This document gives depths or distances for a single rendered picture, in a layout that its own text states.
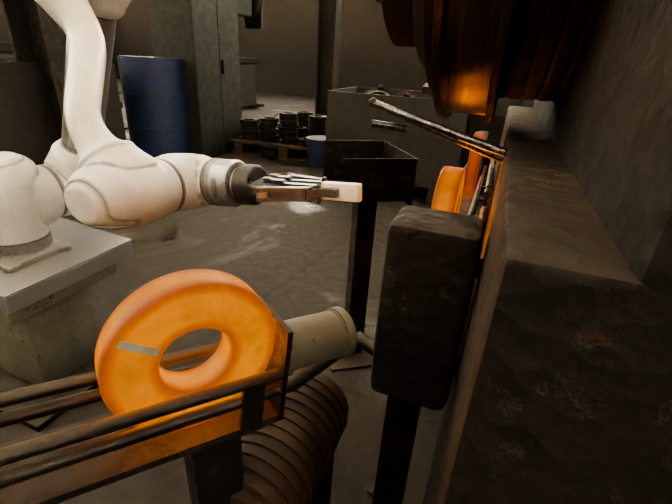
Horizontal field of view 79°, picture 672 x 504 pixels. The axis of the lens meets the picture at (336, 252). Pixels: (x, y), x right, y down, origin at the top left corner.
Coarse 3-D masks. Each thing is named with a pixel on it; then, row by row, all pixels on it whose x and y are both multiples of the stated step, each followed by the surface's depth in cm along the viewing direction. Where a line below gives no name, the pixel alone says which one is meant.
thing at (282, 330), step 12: (264, 300) 43; (276, 324) 40; (276, 336) 40; (288, 336) 38; (276, 348) 41; (288, 348) 39; (276, 360) 41; (288, 360) 39; (288, 372) 40; (276, 408) 42
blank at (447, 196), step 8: (448, 168) 61; (456, 168) 62; (440, 176) 60; (448, 176) 60; (456, 176) 59; (464, 176) 65; (440, 184) 59; (448, 184) 59; (456, 184) 58; (440, 192) 58; (448, 192) 58; (456, 192) 58; (432, 200) 59; (440, 200) 58; (448, 200) 58; (456, 200) 58; (432, 208) 58; (440, 208) 58; (448, 208) 58; (456, 208) 67
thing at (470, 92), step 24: (456, 0) 40; (480, 0) 39; (456, 24) 42; (480, 24) 41; (432, 48) 44; (456, 48) 44; (480, 48) 43; (432, 72) 46; (456, 72) 47; (480, 72) 46; (456, 96) 51; (480, 96) 50
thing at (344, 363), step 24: (336, 144) 130; (360, 144) 132; (384, 144) 133; (336, 168) 134; (360, 168) 108; (384, 168) 110; (408, 168) 111; (384, 192) 113; (408, 192) 115; (360, 216) 123; (360, 240) 127; (360, 264) 130; (360, 288) 134; (360, 312) 139; (360, 360) 142
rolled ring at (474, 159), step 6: (480, 132) 128; (480, 138) 125; (474, 156) 124; (480, 156) 125; (468, 162) 124; (474, 162) 124; (468, 168) 125; (474, 168) 124; (468, 174) 126; (474, 174) 125; (468, 180) 128; (474, 180) 127; (468, 186) 130; (474, 186) 131
